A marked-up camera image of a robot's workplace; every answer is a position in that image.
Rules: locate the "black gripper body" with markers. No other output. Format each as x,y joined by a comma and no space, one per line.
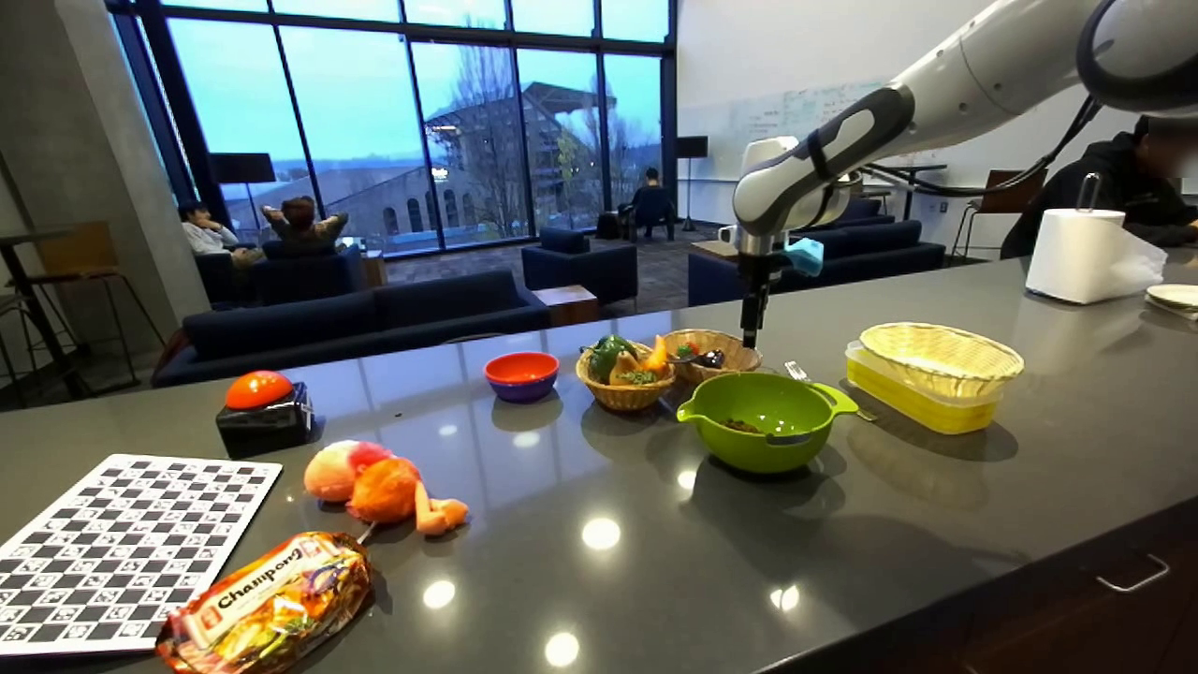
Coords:
757,281

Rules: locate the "seated person at window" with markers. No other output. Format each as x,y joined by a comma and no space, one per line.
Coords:
211,238

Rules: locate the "red small bowl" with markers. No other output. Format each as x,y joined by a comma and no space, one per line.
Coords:
522,376

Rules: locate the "white plate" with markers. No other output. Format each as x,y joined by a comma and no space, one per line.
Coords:
1182,296

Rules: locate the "checkerboard calibration board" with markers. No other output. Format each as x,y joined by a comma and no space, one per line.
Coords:
121,548

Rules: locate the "yellow plastic box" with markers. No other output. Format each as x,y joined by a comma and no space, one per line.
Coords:
942,376

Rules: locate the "snack bag orange wrapper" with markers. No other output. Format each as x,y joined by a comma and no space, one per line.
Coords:
271,610

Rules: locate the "woven basket with vegetables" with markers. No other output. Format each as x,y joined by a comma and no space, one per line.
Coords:
627,376

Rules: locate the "person in dark jacket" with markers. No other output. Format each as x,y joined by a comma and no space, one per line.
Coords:
1135,172

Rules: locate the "white paper towel pack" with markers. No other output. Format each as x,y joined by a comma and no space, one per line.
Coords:
1088,255

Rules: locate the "black box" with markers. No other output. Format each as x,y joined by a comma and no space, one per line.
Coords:
264,427

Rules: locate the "dark blue right sofa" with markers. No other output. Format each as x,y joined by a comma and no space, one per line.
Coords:
851,252

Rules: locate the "green bowl with handles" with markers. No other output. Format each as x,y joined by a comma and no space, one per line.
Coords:
764,424

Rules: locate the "dark blue long sofa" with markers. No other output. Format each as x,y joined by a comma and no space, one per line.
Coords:
350,325

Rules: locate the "dark armchair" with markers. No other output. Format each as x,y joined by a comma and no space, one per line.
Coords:
604,266

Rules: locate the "orange ball toy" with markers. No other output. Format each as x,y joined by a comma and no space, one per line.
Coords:
256,389

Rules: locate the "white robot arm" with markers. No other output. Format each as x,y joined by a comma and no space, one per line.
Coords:
1017,52

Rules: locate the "orange plush toy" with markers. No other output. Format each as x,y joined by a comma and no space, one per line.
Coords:
380,487

